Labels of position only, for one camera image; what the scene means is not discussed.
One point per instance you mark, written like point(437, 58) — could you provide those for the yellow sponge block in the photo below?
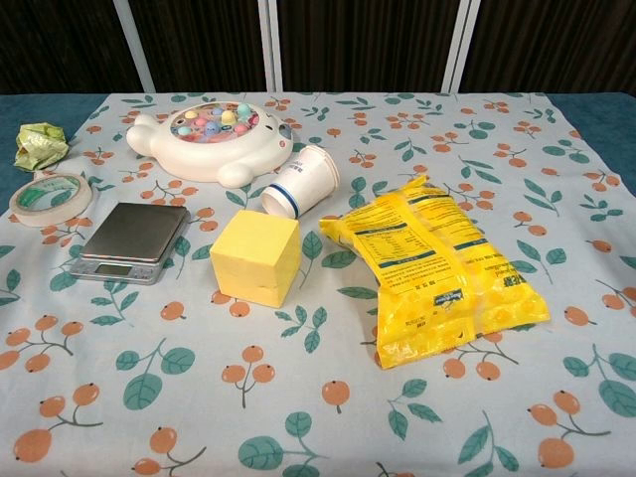
point(253, 253)

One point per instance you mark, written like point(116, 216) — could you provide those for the small digital scale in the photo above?
point(134, 231)

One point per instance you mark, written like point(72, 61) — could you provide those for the white paper cup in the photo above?
point(303, 184)

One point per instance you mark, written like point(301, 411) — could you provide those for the yellow snack bag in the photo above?
point(427, 278)

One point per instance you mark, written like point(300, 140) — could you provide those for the white fish-shaped toy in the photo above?
point(199, 156)

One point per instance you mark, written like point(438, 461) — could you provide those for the floral fruit print tablecloth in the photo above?
point(318, 397)

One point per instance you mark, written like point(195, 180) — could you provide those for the dark folding partition screen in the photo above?
point(363, 45)

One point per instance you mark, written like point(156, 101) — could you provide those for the white tape roll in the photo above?
point(30, 216)

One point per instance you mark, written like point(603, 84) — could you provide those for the crumpled green paper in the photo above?
point(40, 146)

